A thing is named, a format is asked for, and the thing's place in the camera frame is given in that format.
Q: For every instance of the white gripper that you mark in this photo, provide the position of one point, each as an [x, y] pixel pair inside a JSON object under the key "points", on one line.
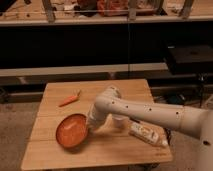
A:
{"points": [[96, 117]]}

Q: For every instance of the orange ceramic bowl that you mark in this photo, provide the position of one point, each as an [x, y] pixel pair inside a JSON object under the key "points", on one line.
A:
{"points": [[72, 131]]}

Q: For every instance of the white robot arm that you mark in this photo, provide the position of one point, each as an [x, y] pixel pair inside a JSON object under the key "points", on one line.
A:
{"points": [[194, 122]]}

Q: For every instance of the white plastic cup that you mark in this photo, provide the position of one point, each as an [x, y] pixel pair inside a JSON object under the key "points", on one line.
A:
{"points": [[119, 121]]}

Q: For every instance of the wooden table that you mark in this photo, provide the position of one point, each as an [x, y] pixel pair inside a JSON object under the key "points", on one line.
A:
{"points": [[107, 147]]}

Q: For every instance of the orange toy carrot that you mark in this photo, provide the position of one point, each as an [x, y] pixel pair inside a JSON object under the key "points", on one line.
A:
{"points": [[70, 99]]}

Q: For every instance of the white packaged bottle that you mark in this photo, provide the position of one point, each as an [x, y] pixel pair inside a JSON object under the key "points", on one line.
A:
{"points": [[146, 134]]}

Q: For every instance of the black equipment case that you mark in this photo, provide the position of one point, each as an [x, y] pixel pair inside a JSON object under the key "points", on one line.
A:
{"points": [[194, 59]]}

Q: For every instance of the orange clutter on shelf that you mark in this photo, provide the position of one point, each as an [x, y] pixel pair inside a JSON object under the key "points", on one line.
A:
{"points": [[112, 7]]}

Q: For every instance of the long shelf bench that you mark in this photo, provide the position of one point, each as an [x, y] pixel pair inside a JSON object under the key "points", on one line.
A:
{"points": [[85, 12]]}

